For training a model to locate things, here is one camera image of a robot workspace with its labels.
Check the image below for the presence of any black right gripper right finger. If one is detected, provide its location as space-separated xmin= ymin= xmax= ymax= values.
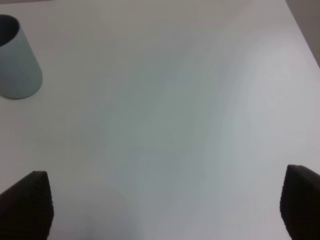
xmin=279 ymin=164 xmax=320 ymax=240

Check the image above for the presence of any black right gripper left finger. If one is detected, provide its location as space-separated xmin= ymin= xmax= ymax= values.
xmin=0 ymin=171 xmax=54 ymax=240

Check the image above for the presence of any teal green cup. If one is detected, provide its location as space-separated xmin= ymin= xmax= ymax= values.
xmin=0 ymin=14 xmax=43 ymax=100

